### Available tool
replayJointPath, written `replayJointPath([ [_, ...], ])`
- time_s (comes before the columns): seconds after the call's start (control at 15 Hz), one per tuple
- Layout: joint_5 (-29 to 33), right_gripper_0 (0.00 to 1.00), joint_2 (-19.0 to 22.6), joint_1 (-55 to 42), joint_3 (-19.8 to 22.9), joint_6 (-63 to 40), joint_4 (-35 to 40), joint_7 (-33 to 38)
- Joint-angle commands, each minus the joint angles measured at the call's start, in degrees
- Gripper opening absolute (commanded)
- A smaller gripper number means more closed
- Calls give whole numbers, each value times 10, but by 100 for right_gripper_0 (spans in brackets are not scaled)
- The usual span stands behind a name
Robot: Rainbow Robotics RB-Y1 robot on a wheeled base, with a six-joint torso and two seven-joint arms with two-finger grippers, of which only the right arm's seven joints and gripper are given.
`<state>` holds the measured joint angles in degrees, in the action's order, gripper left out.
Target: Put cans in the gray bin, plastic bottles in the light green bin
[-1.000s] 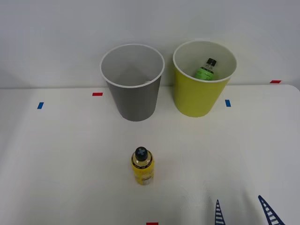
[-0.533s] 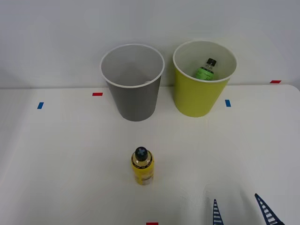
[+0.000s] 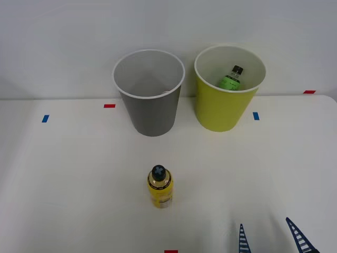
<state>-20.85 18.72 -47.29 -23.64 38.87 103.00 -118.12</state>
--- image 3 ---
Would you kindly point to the yellow label plastic bottle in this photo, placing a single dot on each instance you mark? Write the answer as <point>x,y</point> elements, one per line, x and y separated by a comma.
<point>160,189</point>

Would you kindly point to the green label plastic bottle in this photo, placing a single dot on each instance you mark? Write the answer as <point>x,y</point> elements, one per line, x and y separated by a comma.
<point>230,82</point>

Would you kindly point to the grey plastic waste bin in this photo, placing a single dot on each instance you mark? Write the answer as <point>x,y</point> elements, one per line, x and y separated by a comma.
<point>152,118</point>

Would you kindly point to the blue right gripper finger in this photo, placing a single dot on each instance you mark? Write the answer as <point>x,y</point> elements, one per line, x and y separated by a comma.
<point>301,237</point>
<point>244,242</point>

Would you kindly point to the yellow-green plastic waste bin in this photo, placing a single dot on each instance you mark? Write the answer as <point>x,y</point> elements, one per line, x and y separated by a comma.
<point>221,110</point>

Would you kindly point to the pale orange drink can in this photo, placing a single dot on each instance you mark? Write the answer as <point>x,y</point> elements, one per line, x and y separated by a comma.
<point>166,92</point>

